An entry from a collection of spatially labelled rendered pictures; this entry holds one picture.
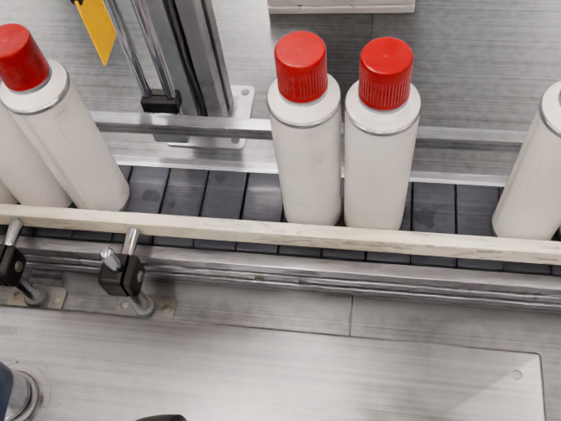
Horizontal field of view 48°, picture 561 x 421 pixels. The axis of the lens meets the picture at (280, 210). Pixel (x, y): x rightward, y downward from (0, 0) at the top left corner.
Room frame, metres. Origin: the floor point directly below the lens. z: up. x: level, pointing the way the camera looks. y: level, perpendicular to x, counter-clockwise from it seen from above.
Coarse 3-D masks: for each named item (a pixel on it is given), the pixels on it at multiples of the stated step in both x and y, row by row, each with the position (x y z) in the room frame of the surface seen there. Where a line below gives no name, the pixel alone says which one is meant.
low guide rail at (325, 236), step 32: (0, 224) 0.32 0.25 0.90; (32, 224) 0.31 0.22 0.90; (64, 224) 0.30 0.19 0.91; (96, 224) 0.29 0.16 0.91; (128, 224) 0.29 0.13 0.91; (160, 224) 0.28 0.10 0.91; (192, 224) 0.27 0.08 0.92; (224, 224) 0.27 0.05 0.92; (256, 224) 0.26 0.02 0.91; (288, 224) 0.26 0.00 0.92; (448, 256) 0.21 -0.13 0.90; (480, 256) 0.21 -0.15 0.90; (512, 256) 0.20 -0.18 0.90; (544, 256) 0.19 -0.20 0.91
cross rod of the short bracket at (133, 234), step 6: (132, 228) 0.28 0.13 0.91; (138, 228) 0.28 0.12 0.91; (126, 234) 0.28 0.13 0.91; (132, 234) 0.28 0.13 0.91; (138, 234) 0.28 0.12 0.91; (126, 240) 0.27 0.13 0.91; (132, 240) 0.27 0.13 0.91; (138, 240) 0.27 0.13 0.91; (126, 246) 0.27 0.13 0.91; (132, 246) 0.26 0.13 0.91; (126, 252) 0.26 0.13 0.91; (132, 252) 0.26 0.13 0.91
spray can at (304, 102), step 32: (288, 64) 0.27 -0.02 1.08; (320, 64) 0.27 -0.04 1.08; (288, 96) 0.27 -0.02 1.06; (320, 96) 0.27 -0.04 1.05; (288, 128) 0.27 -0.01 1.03; (320, 128) 0.26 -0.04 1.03; (288, 160) 0.27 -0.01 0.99; (320, 160) 0.26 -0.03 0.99; (288, 192) 0.27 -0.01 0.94; (320, 192) 0.26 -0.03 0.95; (320, 224) 0.26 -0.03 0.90
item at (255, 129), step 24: (96, 120) 0.36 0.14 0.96; (120, 120) 0.36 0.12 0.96; (144, 120) 0.35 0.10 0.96; (168, 120) 0.35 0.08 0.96; (192, 120) 0.35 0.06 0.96; (216, 120) 0.34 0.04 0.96; (240, 120) 0.34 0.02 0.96; (264, 120) 0.33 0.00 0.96; (432, 144) 0.29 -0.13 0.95; (456, 144) 0.28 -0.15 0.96; (480, 144) 0.28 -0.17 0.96; (504, 144) 0.27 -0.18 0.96
